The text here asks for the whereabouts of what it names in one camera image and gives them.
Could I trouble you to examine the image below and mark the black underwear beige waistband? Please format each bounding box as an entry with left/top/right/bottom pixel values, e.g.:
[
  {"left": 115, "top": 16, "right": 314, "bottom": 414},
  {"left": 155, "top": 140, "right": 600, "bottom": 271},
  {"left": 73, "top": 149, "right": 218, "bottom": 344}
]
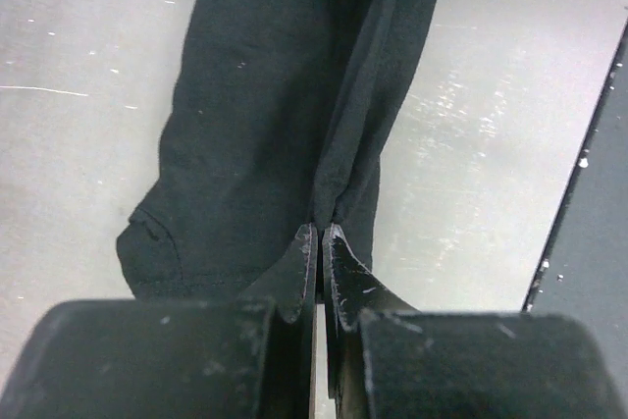
[{"left": 116, "top": 0, "right": 437, "bottom": 299}]

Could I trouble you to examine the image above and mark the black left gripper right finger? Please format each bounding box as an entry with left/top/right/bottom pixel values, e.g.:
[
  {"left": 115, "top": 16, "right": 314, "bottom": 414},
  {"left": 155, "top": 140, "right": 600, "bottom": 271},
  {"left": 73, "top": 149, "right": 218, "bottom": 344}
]
[{"left": 321, "top": 225, "right": 627, "bottom": 418}]

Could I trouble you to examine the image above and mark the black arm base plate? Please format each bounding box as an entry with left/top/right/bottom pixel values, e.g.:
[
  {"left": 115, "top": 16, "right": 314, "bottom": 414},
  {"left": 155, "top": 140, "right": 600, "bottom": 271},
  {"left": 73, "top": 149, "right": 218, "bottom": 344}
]
[{"left": 520, "top": 21, "right": 628, "bottom": 315}]

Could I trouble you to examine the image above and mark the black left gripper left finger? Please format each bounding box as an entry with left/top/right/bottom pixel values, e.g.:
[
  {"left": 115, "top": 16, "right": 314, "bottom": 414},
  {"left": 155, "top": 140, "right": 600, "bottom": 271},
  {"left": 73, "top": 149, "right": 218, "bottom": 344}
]
[{"left": 1, "top": 225, "right": 314, "bottom": 418}]

